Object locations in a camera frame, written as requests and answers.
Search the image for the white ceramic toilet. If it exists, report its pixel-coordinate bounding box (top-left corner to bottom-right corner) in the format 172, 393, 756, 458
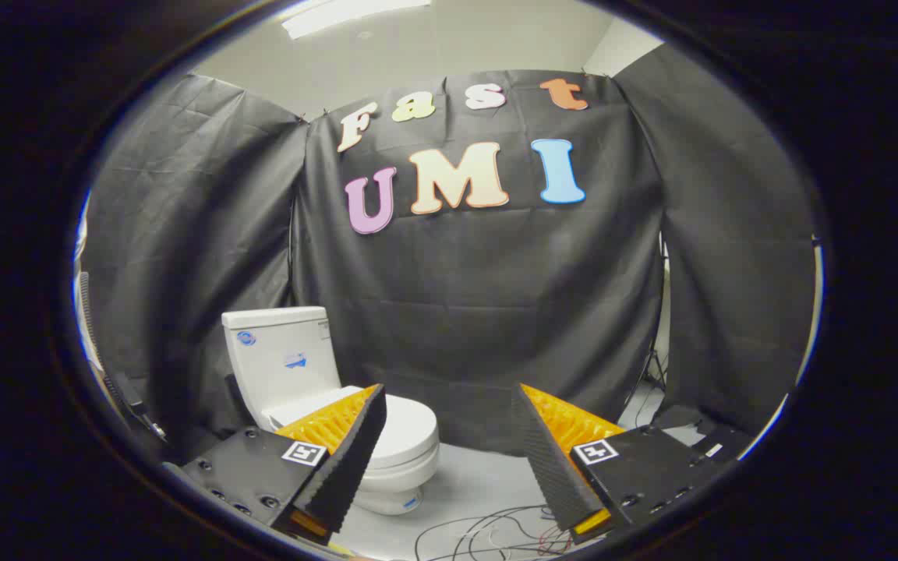
221, 306, 440, 516

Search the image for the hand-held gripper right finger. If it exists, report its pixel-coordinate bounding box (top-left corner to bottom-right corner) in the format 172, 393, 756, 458
513, 382, 754, 546

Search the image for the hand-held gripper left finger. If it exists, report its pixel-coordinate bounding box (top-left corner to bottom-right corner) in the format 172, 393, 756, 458
164, 383, 387, 546

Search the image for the black backdrop cloth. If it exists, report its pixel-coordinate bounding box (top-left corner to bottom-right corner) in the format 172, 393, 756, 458
81, 69, 818, 462

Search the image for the tangle of thin floor cables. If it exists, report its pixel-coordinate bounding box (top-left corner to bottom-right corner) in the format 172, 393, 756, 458
414, 505, 575, 561

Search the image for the black box white label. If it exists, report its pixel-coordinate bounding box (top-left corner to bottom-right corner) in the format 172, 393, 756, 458
652, 404, 754, 462

